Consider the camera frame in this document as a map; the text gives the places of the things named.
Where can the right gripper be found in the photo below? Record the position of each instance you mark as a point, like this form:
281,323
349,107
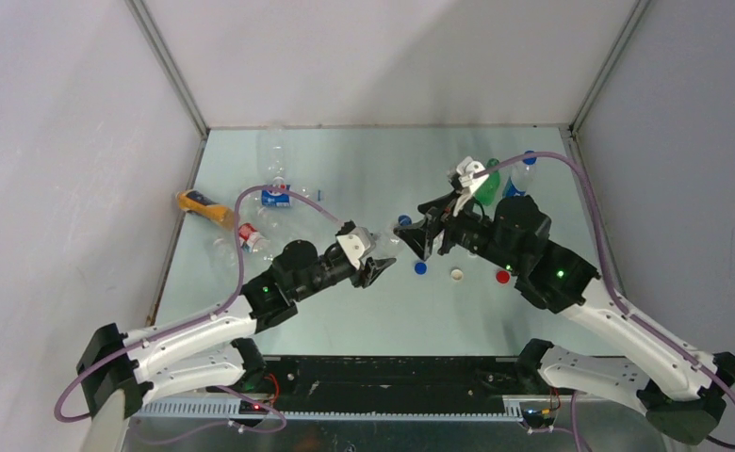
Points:
420,235

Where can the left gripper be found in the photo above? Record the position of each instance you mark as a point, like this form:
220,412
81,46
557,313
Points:
372,268

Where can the clear ribbed plastic bottle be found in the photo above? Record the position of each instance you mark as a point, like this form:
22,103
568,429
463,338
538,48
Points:
387,243

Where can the green plastic bottle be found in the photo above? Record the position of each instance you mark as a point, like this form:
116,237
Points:
485,195

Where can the clear crushed plastic bottle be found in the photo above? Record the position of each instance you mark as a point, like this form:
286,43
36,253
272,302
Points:
519,181

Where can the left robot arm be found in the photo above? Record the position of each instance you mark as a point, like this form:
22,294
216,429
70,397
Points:
214,347

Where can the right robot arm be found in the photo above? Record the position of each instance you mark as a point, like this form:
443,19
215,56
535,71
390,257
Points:
680,390

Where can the red bottle cap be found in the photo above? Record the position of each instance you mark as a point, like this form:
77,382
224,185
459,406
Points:
503,276

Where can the clear bottle with blue label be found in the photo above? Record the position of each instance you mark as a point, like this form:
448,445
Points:
278,199

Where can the orange bottle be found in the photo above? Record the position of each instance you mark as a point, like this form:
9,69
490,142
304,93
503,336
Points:
196,203

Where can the clear bottle with red ring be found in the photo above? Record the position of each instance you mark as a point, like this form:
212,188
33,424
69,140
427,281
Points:
255,247

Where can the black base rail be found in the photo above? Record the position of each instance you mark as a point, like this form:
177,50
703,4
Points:
395,384

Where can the white cable duct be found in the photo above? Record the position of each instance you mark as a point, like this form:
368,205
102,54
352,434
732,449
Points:
232,408

